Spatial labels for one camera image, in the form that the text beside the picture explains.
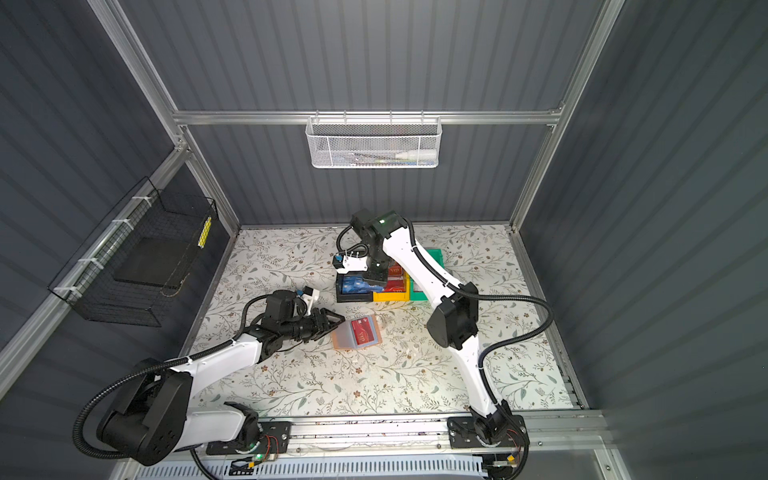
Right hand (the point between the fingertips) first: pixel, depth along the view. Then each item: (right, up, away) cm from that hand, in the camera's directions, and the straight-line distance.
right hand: (376, 276), depth 85 cm
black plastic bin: (-11, -8, +11) cm, 18 cm away
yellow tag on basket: (-48, +13, -2) cm, 50 cm away
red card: (-5, -17, +6) cm, 19 cm away
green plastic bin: (+12, -7, +11) cm, 18 cm away
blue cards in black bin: (-6, -2, -1) cm, 7 cm away
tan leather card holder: (-10, -18, +2) cm, 21 cm away
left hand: (-9, -14, -2) cm, 16 cm away
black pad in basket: (-52, +5, -14) cm, 54 cm away
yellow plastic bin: (+6, -7, +12) cm, 15 cm away
